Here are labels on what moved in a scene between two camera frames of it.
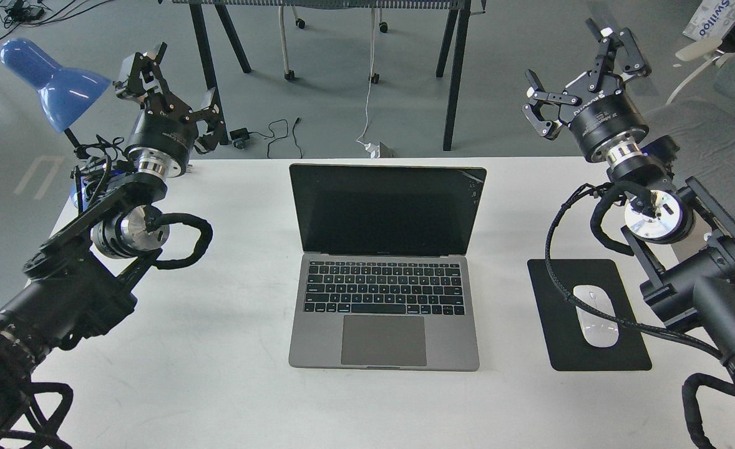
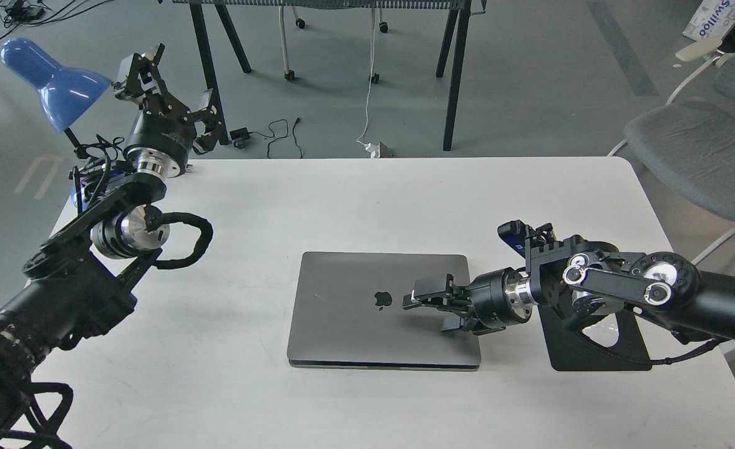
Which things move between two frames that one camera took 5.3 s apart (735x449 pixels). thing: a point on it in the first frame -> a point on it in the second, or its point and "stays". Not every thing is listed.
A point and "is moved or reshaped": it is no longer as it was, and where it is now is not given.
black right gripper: x=603 y=118 -> x=495 y=299
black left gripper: x=162 y=139 stays
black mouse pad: x=566 y=348 stays
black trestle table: x=460 y=9 stays
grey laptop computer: x=385 y=282 is moved or reshaped
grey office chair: x=716 y=116 stays
